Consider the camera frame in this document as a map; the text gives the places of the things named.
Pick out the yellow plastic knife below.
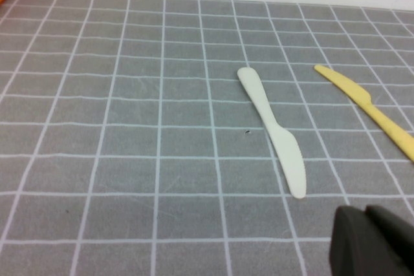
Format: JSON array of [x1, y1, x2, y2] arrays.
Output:
[[314, 64, 414, 163]]

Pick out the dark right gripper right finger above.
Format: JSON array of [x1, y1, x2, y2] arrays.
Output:
[[366, 204, 414, 267]]

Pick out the white plastic knife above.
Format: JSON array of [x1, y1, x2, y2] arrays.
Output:
[[237, 67, 307, 200]]

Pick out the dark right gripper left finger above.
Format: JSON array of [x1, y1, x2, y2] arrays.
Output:
[[329, 205, 414, 276]]

